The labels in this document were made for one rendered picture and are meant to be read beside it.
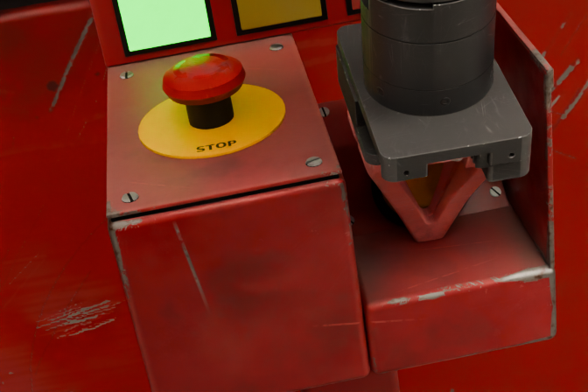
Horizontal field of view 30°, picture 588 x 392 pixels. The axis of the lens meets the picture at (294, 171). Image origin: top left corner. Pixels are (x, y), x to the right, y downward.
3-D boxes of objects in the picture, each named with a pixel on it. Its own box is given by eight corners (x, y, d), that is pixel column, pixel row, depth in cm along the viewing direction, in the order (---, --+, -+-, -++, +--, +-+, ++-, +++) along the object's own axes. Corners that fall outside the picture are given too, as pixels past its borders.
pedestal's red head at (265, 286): (158, 423, 53) (69, 94, 44) (149, 241, 67) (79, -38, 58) (559, 340, 54) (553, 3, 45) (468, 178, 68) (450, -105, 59)
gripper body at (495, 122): (465, 38, 54) (469, -100, 49) (533, 168, 47) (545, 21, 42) (336, 59, 54) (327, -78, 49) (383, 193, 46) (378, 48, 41)
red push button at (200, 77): (175, 158, 52) (160, 90, 50) (171, 120, 55) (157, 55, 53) (259, 143, 52) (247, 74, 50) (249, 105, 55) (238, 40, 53)
